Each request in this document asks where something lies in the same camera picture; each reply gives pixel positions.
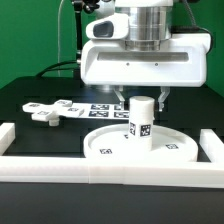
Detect white round table top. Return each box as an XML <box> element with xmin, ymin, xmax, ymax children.
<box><xmin>83</xmin><ymin>124</ymin><xmax>198</xmax><ymax>163</ymax></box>

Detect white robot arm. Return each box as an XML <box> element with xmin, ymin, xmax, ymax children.
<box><xmin>81</xmin><ymin>0</ymin><xmax>212</xmax><ymax>103</ymax></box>

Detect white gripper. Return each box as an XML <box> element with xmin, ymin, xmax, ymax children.
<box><xmin>81</xmin><ymin>13</ymin><xmax>211</xmax><ymax>111</ymax></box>

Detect white U-shaped boundary frame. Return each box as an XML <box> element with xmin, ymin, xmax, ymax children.
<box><xmin>0</xmin><ymin>123</ymin><xmax>224</xmax><ymax>188</ymax></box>

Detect white thin cable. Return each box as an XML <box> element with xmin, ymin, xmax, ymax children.
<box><xmin>57</xmin><ymin>0</ymin><xmax>66</xmax><ymax>78</ymax></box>

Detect white cross-shaped table base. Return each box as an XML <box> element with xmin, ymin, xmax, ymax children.
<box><xmin>22</xmin><ymin>99</ymin><xmax>84</xmax><ymax>127</ymax></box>

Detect black cables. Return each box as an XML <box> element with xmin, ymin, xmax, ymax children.
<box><xmin>35</xmin><ymin>60</ymin><xmax>83</xmax><ymax>78</ymax></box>

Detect white sheet with markers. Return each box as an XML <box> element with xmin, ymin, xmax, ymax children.
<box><xmin>73</xmin><ymin>103</ymin><xmax>129</xmax><ymax>120</ymax></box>

